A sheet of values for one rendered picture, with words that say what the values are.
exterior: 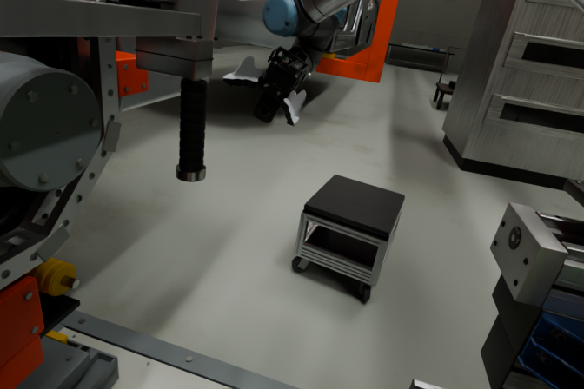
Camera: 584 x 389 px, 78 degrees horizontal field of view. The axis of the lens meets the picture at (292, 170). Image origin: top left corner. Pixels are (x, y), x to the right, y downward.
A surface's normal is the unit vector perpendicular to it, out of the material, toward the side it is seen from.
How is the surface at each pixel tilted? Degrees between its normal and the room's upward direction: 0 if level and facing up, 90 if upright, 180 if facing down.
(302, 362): 0
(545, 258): 90
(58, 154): 90
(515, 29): 90
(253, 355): 0
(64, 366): 0
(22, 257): 90
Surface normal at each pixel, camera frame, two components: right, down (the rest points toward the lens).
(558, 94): -0.21, 0.35
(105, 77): 0.96, 0.22
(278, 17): -0.57, 0.24
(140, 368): 0.14, -0.91
